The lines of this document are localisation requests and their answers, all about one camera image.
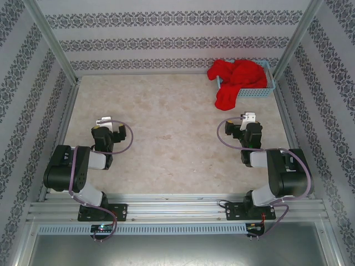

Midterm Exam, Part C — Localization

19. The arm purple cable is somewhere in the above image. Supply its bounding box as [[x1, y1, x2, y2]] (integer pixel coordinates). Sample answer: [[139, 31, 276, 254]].
[[68, 120, 135, 243], [217, 116, 315, 239]]

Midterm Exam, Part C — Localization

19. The grey sheet metal panel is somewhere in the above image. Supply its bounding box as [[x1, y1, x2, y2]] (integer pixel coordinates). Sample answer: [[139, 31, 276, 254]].
[[16, 234, 341, 266]]

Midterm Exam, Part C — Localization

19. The aluminium mounting rail frame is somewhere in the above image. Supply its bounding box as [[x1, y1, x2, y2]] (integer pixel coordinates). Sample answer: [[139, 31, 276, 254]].
[[27, 193, 326, 223]]

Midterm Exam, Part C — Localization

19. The aluminium corner post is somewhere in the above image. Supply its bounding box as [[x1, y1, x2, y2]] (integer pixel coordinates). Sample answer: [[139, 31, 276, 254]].
[[23, 0, 80, 84], [273, 0, 324, 81]]

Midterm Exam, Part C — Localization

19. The red t-shirt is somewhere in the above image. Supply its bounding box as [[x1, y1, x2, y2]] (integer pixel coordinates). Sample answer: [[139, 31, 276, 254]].
[[207, 58, 268, 112]]

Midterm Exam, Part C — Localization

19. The grey slotted cable duct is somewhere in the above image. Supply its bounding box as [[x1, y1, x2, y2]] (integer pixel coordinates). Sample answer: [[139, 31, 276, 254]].
[[37, 223, 248, 235]]

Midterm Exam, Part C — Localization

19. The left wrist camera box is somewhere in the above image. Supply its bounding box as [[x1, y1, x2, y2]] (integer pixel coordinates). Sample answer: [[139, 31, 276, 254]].
[[95, 116, 114, 130]]

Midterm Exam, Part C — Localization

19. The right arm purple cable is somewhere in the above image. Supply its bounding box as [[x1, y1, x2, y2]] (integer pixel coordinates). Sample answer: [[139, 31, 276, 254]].
[[217, 116, 315, 239]]

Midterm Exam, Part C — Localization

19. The light blue plastic basket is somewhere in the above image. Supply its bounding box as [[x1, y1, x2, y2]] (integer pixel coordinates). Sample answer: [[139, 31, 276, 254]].
[[216, 60, 276, 99]]

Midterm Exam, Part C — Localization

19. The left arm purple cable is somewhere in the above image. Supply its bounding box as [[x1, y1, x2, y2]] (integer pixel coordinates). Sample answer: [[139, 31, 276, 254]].
[[68, 120, 135, 243]]

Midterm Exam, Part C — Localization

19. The aluminium table side rail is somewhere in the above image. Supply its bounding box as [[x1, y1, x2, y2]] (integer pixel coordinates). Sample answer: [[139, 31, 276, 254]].
[[38, 80, 82, 202], [277, 80, 316, 199]]

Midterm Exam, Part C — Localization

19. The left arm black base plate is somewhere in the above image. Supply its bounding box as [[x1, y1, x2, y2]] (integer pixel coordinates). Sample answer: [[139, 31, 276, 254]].
[[77, 203, 129, 222]]

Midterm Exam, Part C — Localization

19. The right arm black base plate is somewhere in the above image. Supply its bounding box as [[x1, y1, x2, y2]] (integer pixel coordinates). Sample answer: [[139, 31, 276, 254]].
[[224, 201, 276, 222]]

